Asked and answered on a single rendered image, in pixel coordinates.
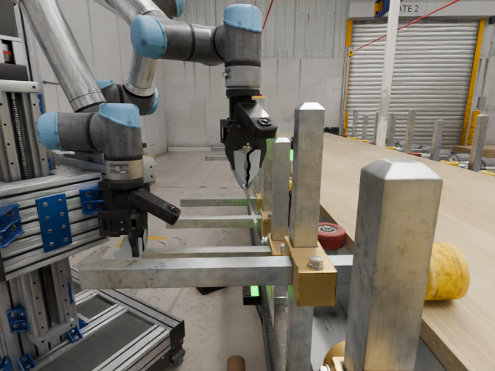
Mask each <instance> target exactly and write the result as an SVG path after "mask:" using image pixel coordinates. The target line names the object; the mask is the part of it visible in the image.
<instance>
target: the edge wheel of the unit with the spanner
mask: <svg viewBox="0 0 495 371"><path fill-rule="evenodd" d="M317 240H318V241H319V243H320V245H321V247H322V248H323V249H324V250H338V249H340V248H342V247H343V246H344V245H345V229H344V228H343V227H341V226H339V225H336V224H332V223H319V224H318V237H317Z"/></svg>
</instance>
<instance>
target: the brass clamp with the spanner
mask: <svg viewBox="0 0 495 371"><path fill-rule="evenodd" d="M267 240H268V246H270V249H271V256H284V254H283V253H280V252H279V250H280V249H279V247H280V244H283V240H273V239H272V236H271V233H268V234H267Z"/></svg>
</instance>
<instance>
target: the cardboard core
mask: <svg viewBox="0 0 495 371"><path fill-rule="evenodd" d="M227 371H245V360H244V359H243V357H241V356H231V357H230V358H229V359H228V368H227Z"/></svg>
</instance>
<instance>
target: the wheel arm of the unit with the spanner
mask: <svg viewBox="0 0 495 371"><path fill-rule="evenodd" d="M324 251H325V253H326V254H327V255H337V254H338V250H324ZM268 256H271V249H270V246H249V247H161V248H145V249H144V251H143V253H142V259H144V258H226V257H268Z"/></svg>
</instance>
